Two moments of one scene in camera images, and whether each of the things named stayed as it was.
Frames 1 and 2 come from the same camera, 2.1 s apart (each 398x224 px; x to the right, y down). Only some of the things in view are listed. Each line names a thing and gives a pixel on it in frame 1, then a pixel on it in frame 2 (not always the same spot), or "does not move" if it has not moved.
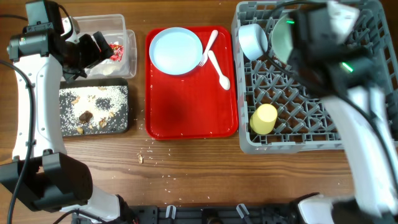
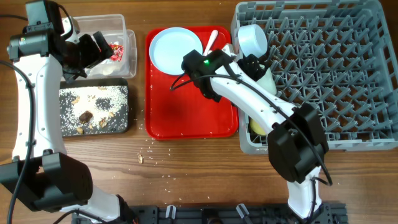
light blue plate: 175,51 does not move
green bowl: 282,38 -> 267,80
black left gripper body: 84,54 does not move
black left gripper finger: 106,50 does not move
